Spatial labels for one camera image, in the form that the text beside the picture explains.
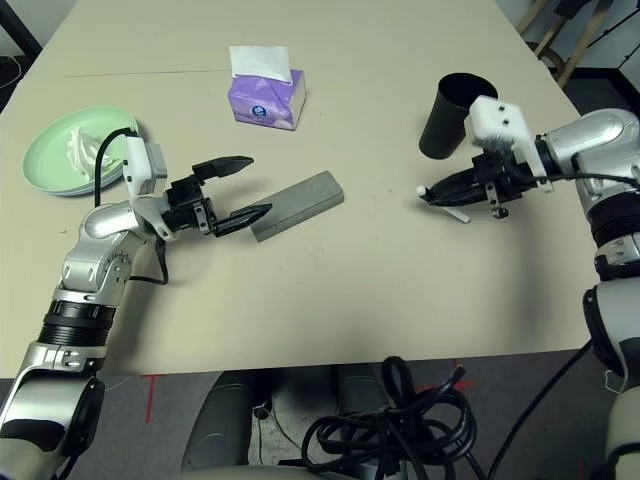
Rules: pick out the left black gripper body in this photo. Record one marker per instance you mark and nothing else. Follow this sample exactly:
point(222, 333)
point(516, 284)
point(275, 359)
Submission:
point(187, 205)

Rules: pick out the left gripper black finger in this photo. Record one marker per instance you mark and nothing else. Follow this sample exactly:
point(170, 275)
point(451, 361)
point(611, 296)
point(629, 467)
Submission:
point(245, 217)
point(222, 166)

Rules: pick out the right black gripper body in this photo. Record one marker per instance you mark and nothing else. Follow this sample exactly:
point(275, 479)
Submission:
point(502, 180)

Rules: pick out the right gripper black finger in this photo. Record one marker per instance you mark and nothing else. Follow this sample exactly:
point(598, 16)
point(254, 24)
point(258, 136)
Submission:
point(457, 198)
point(457, 182)

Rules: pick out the blue capped white marker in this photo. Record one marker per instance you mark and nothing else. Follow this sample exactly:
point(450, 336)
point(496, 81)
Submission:
point(461, 216)

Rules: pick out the grey glasses case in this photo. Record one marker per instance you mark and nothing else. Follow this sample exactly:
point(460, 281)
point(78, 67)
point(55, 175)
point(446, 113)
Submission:
point(300, 200)

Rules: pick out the white tissue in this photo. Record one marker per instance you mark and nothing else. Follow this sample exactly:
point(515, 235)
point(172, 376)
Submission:
point(82, 150)

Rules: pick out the light green plate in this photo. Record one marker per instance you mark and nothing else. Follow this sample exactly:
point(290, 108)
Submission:
point(50, 160)

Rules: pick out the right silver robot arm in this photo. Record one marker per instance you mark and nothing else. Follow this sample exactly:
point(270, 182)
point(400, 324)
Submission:
point(600, 140)

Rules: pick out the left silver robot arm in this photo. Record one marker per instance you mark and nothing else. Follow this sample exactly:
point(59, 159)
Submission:
point(105, 225)

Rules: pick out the black plastic cup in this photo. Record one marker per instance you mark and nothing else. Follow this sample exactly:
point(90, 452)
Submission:
point(442, 130)

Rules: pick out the purple tissue pack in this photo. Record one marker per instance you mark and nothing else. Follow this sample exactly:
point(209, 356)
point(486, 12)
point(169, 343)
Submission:
point(265, 100)

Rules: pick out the light blue plate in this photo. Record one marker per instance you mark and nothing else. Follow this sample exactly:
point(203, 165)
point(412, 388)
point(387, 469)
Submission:
point(80, 195)

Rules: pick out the wooden stool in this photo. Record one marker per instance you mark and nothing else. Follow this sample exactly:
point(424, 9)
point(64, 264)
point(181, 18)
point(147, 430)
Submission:
point(575, 50)

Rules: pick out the black jacket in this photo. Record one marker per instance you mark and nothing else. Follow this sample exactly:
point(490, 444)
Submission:
point(575, 7)

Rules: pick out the robot left leg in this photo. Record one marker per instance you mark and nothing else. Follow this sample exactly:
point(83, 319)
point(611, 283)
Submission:
point(225, 415)

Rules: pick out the robot leg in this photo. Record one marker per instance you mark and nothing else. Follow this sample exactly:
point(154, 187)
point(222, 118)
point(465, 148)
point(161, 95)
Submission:
point(225, 415)
point(360, 390)

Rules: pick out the robot right leg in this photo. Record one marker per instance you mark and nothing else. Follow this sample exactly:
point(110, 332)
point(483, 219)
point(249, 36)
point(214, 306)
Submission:
point(360, 390)

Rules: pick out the beige black-framed side table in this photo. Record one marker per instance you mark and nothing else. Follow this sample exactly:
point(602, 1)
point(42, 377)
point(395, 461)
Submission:
point(20, 27)

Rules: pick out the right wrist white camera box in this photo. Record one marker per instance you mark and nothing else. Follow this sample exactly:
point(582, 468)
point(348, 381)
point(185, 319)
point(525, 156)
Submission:
point(500, 122)

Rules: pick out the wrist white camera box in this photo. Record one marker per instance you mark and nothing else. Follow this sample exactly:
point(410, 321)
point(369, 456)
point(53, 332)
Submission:
point(137, 165)
point(500, 122)

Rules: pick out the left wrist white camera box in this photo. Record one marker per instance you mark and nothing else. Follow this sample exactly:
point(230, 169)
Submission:
point(137, 165)

